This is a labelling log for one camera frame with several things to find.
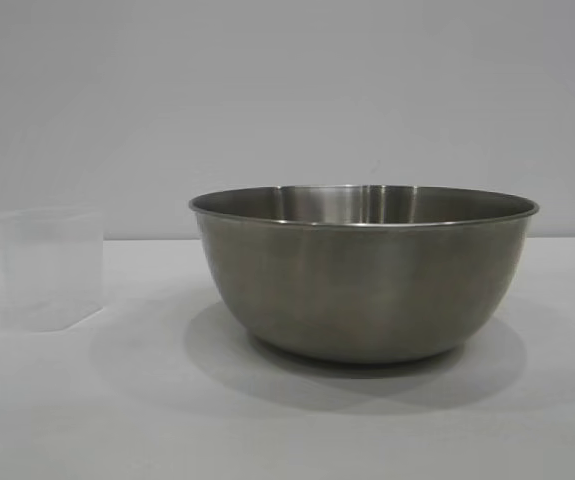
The stainless steel mixing bowl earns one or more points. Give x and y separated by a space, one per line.
364 290

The translucent plastic measuring cup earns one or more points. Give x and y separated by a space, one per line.
52 270

